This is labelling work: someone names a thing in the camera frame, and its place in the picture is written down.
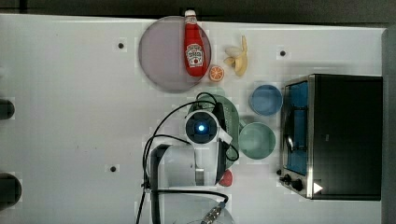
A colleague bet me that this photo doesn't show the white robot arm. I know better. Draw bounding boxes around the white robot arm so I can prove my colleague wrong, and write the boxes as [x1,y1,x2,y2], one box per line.
[148,108,233,224]

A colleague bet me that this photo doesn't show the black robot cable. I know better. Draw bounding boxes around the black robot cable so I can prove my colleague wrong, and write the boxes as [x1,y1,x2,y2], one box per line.
[135,91,241,224]

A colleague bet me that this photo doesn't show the peeled banana toy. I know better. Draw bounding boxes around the peeled banana toy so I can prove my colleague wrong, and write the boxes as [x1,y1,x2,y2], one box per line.
[224,35,248,77]

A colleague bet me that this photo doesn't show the black and steel toaster oven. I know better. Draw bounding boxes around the black and steel toaster oven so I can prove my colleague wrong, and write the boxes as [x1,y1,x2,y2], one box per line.
[277,74,383,201]

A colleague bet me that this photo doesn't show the pale green strainer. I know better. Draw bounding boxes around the pale green strainer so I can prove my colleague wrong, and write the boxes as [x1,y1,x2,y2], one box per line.
[189,88,240,163]

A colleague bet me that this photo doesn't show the orange slice toy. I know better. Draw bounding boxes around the orange slice toy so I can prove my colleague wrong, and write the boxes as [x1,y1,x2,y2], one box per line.
[209,65,225,82]

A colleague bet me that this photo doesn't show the red ketchup bottle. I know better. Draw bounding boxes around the red ketchup bottle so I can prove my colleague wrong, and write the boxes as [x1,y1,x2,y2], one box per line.
[183,9,207,77]

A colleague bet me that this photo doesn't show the blue plastic cup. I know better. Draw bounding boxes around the blue plastic cup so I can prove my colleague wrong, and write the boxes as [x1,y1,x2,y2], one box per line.
[248,85,283,116]

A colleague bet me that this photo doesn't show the green plastic cup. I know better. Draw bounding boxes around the green plastic cup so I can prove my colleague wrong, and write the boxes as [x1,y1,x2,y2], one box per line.
[238,121,276,160]

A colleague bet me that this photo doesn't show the black cylinder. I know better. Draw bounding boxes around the black cylinder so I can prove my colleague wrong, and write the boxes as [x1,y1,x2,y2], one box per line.
[0,173,22,211]
[0,99,15,120]

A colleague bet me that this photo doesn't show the red strawberry toy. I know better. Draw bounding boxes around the red strawberry toy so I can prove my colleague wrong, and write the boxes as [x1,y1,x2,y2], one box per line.
[219,170,233,187]

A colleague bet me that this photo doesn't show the lilac round plate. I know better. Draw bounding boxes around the lilac round plate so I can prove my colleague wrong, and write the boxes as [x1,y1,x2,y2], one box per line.
[138,16,202,92]

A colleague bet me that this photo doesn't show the black cylinder lower left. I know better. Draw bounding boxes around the black cylinder lower left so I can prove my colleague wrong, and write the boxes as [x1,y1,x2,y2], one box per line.
[0,173,22,211]

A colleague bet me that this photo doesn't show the black cylinder upper left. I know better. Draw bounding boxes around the black cylinder upper left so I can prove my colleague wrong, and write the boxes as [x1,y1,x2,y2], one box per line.
[0,99,15,120]

